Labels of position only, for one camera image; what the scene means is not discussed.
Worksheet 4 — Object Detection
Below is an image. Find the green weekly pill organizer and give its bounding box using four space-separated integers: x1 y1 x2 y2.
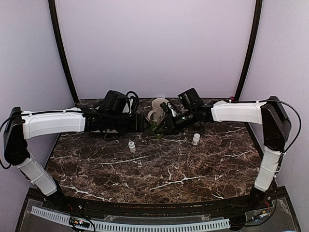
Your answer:
144 121 163 139

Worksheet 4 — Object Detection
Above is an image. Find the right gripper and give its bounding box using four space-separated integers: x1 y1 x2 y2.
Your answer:
155 108 197 135

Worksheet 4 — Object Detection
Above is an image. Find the left black frame post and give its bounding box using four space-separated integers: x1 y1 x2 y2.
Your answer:
48 0 79 104

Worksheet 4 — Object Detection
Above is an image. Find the right black frame post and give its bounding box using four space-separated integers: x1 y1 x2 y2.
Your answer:
234 0 263 101

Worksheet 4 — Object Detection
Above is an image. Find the black frame post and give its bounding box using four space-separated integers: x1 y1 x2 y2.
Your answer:
48 0 79 104
234 0 263 101

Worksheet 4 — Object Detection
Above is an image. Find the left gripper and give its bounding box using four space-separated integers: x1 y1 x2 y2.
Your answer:
107 113 151 134

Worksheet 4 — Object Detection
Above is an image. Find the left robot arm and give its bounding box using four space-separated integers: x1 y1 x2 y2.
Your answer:
1 90 150 211

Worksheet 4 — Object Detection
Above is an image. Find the white pill bottle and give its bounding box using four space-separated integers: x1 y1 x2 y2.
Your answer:
128 141 136 153
192 133 200 146

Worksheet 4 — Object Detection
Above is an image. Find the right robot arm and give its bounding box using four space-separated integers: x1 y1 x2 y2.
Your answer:
154 88 292 192

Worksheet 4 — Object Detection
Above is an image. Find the white slotted cable duct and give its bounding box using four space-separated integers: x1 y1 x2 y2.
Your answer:
30 206 230 232

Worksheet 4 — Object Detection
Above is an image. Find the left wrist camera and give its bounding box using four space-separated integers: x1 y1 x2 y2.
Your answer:
126 91 140 114

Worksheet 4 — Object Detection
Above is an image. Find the cream ceramic mug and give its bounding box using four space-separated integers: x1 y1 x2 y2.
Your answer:
147 98 168 124

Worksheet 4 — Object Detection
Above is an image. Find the black front rail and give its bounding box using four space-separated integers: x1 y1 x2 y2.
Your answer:
46 194 279 218

